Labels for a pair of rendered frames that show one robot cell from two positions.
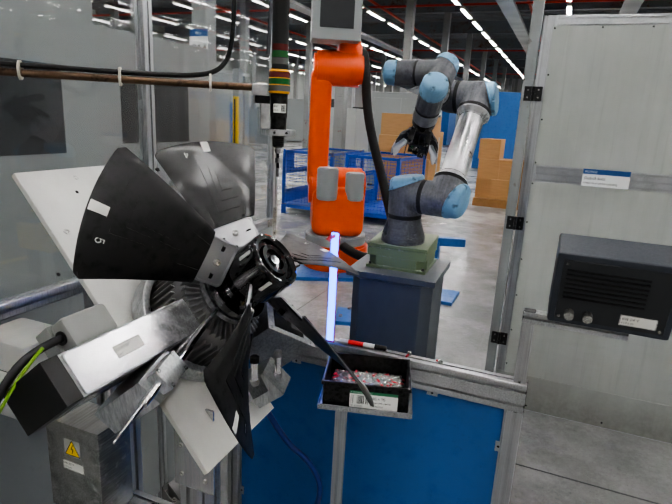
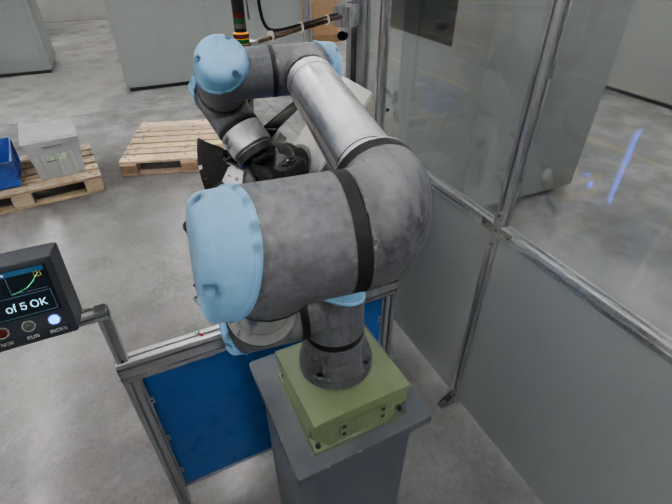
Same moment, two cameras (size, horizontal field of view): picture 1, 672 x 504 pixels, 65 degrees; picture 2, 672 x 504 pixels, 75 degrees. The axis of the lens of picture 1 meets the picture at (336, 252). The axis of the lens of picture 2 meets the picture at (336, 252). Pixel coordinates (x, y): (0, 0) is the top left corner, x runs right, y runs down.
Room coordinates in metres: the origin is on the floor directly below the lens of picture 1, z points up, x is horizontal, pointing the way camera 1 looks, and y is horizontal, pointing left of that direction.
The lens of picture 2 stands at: (2.22, -0.67, 1.82)
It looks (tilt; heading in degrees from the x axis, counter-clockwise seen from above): 37 degrees down; 133
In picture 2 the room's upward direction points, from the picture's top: straight up
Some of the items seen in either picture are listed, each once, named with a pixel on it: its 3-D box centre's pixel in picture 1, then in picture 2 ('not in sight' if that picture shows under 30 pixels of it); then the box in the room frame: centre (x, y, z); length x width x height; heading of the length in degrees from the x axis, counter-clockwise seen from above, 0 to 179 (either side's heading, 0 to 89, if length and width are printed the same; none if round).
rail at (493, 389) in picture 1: (362, 359); (272, 321); (1.41, -0.09, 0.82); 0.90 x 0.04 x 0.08; 68
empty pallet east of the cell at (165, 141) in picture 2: not in sight; (195, 144); (-1.66, 1.41, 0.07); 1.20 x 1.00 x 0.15; 51
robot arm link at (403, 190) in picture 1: (407, 193); (329, 299); (1.80, -0.24, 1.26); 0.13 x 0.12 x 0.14; 61
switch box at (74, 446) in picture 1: (90, 458); not in sight; (1.02, 0.53, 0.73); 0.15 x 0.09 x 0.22; 68
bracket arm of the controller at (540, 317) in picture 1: (573, 323); (55, 325); (1.21, -0.59, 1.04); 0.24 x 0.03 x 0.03; 68
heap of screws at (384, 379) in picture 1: (367, 386); not in sight; (1.23, -0.10, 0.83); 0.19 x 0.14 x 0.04; 84
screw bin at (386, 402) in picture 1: (367, 381); not in sight; (1.23, -0.10, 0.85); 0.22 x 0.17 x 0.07; 84
